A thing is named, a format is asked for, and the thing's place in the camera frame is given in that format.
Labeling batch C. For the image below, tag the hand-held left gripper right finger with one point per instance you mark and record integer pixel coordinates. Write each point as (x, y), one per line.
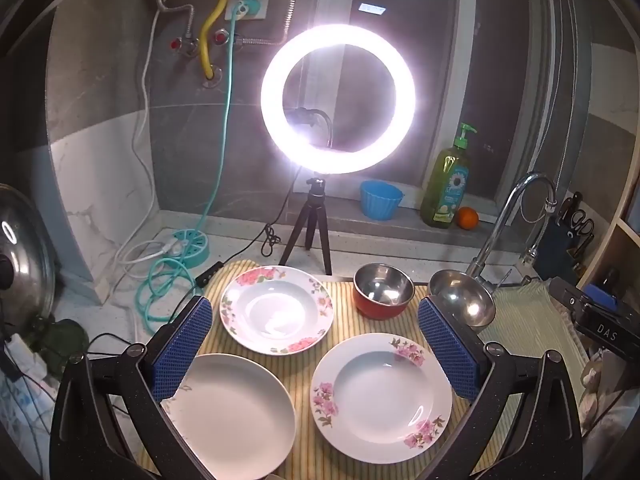
(450, 350)

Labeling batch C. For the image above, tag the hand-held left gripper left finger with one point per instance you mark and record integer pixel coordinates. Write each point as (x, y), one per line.
(185, 345)

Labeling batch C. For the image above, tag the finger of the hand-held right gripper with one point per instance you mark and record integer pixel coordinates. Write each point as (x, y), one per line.
(567, 292)

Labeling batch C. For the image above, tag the stainless steel bowl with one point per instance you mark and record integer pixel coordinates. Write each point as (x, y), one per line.
(460, 300)

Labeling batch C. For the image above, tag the white plate with leaf print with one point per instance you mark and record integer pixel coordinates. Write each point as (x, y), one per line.
(235, 410)

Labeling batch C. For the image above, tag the pink blossom branch plate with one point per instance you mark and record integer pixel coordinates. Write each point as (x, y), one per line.
(380, 395)

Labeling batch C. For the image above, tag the pink rose print plate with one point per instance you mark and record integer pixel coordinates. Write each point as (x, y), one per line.
(275, 310)

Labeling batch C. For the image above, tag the person's right hand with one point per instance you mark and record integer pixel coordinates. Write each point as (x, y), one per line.
(600, 390)

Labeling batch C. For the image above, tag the green striped cloth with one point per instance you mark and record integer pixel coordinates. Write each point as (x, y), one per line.
(530, 320)

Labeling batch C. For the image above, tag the dark blue knife block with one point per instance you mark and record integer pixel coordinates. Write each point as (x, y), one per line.
(560, 245)

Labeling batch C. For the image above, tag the wooden shelf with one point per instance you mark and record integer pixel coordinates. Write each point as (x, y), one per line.
(622, 240)

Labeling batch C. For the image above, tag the red bowl with steel lining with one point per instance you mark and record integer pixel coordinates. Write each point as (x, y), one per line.
(380, 311)

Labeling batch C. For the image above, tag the chrome faucet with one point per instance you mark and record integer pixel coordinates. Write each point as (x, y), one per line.
(500, 220)

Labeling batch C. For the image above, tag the yellow striped cloth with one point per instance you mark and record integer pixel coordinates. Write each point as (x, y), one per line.
(345, 315)

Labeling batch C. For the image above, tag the orange fruit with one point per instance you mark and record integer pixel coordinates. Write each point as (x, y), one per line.
(468, 217)

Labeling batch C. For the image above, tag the green dish soap bottle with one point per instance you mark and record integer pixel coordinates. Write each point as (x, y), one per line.
(445, 185)

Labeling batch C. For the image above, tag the blue fluted cup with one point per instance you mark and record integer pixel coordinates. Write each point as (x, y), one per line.
(381, 200)

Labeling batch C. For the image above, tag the clear plastic bag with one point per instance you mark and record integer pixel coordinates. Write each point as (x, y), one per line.
(20, 410)

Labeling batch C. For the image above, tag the steel pot lid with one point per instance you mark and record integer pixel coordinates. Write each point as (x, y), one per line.
(25, 260)

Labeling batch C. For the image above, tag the black tripod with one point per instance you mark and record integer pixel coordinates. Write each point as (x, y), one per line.
(313, 205)

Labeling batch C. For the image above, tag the red knob water valve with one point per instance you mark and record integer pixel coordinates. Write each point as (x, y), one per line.
(225, 40)
(182, 45)

